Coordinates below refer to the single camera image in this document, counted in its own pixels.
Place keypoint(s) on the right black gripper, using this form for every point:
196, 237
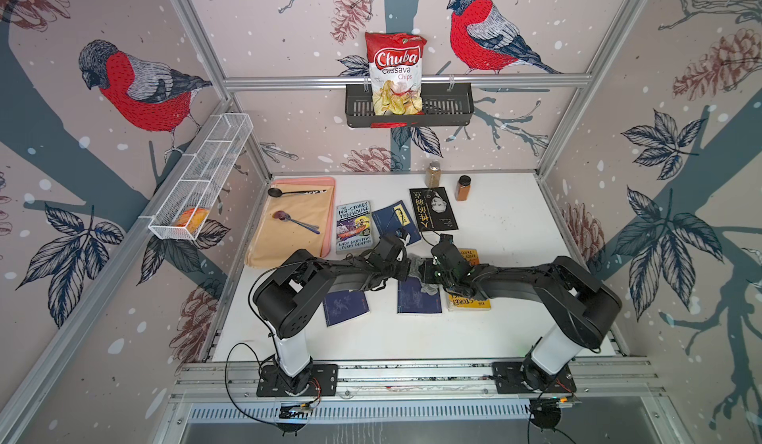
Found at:
427, 270

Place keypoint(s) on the red cassava chips bag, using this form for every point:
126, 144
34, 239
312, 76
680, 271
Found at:
396, 71

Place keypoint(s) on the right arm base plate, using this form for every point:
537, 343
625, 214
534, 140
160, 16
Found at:
515, 377

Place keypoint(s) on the glass jar orange spice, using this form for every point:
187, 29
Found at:
463, 188

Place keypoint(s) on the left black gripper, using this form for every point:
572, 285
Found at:
404, 269

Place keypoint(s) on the orange packet in shelf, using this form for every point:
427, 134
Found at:
192, 219

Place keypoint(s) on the black wall basket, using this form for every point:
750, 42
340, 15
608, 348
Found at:
443, 106

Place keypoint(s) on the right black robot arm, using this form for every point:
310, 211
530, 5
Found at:
582, 307

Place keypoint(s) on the grey striped cleaning cloth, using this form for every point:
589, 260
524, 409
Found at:
423, 269

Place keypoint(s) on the black Chinese paperback book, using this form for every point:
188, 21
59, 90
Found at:
432, 209

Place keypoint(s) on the glass jar brown spice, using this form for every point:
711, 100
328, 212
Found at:
433, 175

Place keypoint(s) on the purple spoon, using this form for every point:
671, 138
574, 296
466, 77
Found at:
286, 217

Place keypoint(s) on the grey treehouse paperback book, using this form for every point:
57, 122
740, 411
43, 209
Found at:
353, 228

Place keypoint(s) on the white wire wall shelf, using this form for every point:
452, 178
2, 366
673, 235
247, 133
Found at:
205, 175

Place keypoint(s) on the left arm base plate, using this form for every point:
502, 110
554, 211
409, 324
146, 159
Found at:
315, 380

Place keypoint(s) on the yellow treehouse paperback book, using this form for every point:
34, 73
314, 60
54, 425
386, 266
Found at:
457, 303

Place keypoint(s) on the black spoon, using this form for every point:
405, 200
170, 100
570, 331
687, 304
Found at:
278, 193

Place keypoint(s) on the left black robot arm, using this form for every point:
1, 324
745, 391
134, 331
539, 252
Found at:
286, 298

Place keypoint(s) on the upper navy thread-bound book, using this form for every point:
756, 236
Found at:
396, 220

